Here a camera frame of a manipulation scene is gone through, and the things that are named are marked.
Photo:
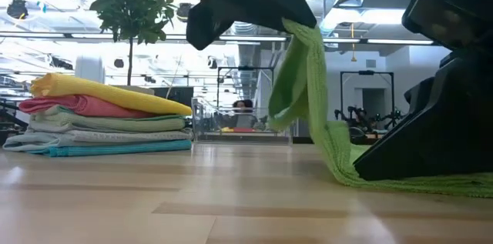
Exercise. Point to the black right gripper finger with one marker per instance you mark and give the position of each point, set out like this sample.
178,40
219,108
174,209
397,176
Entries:
443,132

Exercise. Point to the bright lime green towel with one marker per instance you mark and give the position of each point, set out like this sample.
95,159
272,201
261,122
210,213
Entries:
339,151

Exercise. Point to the yellow towel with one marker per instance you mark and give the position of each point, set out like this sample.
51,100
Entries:
115,95

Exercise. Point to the grey waffle-weave towel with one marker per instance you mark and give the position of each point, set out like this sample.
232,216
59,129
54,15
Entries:
135,136

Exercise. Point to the green microfiber towel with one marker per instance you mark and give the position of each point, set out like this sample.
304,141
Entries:
115,124

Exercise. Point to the turquoise terry towel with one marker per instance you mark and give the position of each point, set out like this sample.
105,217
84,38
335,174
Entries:
115,148

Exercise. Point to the pink towel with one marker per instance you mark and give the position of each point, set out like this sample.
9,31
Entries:
77,106

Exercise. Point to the black background robot arms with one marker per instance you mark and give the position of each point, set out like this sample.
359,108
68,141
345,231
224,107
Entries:
385,119

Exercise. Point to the black ceiling-mounted device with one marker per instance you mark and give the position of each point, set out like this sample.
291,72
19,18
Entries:
183,12
17,8

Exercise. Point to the long ceiling light strip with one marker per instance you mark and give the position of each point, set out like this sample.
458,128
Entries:
385,41

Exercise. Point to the person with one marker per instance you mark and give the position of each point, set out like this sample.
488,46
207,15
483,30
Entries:
243,111
361,119

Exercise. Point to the small yellow hanging item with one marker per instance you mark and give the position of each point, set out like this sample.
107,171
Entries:
353,58

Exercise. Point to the green leafy plant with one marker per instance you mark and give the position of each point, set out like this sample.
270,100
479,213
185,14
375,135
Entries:
131,5

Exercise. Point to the clear plastic bin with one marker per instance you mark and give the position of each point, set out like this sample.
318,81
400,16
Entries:
239,128

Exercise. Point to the white plant pot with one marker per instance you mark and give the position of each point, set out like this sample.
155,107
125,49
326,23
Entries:
135,89

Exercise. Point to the black metal stand frame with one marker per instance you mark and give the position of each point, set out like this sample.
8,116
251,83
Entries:
366,72

